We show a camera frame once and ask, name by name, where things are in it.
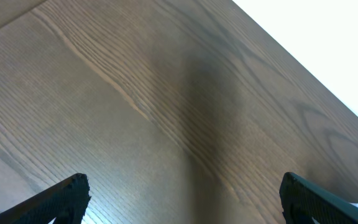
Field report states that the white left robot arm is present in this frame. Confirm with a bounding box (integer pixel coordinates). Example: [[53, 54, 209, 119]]
[[0, 172, 358, 224]]

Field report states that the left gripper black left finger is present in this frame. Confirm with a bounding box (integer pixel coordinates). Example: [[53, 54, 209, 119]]
[[0, 173, 91, 224]]

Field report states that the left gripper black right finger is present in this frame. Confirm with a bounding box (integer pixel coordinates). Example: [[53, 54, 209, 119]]
[[279, 172, 358, 224]]

